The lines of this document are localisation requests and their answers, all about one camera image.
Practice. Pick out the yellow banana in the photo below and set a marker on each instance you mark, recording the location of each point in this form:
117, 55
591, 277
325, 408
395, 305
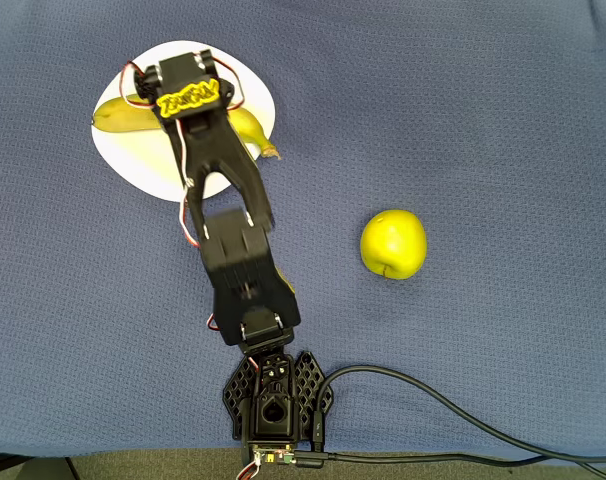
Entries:
118, 117

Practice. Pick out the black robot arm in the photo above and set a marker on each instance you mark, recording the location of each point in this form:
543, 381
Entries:
238, 260

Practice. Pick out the white plate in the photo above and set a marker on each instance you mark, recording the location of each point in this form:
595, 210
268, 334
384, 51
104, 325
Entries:
133, 155

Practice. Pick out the green apple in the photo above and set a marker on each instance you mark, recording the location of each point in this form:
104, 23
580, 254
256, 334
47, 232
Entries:
393, 245

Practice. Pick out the blue woven cloth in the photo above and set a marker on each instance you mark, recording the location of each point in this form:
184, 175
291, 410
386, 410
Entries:
483, 125

